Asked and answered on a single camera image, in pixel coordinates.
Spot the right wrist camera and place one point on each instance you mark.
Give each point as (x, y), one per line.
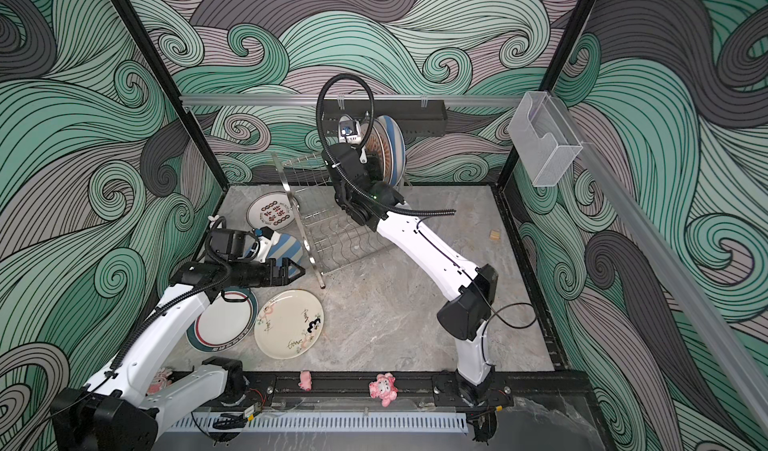
(349, 131)

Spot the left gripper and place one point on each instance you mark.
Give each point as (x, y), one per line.
(271, 277)

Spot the orange sunburst plate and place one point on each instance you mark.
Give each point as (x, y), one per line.
(376, 163)
(385, 152)

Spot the aluminium wall rail back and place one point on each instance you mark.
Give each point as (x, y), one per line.
(303, 99)

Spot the blue striped plate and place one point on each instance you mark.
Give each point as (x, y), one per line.
(398, 143)
(285, 246)

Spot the aluminium wall rail right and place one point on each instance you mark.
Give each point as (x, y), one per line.
(739, 366)

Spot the clear acrylic wall holder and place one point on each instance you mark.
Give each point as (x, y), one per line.
(545, 136)

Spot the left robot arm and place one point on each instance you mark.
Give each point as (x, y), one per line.
(113, 410)

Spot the small pink figurine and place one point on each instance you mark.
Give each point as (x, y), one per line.
(305, 380)

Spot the cream plate floral drawing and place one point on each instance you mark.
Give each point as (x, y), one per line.
(289, 324)

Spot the aluminium wall rail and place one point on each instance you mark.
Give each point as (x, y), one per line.
(739, 366)
(303, 99)

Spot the pink pig toy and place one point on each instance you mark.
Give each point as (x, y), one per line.
(384, 388)

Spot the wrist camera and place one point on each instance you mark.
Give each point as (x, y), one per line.
(235, 246)
(349, 131)

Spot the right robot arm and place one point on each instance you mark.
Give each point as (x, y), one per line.
(468, 289)

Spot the steel wire dish rack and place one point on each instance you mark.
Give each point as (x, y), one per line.
(330, 237)

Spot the black wall shelf basket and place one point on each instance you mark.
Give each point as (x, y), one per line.
(416, 118)

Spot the pink white sneaker toy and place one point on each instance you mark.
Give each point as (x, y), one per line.
(160, 381)

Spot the white plate green red rim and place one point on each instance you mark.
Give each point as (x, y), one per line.
(227, 321)

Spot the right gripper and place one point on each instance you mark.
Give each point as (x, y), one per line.
(380, 170)

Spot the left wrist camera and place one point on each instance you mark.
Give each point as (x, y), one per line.
(235, 246)

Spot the white plate red characters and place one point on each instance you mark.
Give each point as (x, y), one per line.
(273, 210)

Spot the white slotted cable duct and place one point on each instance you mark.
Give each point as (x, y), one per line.
(330, 422)

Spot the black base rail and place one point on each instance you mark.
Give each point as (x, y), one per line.
(440, 388)

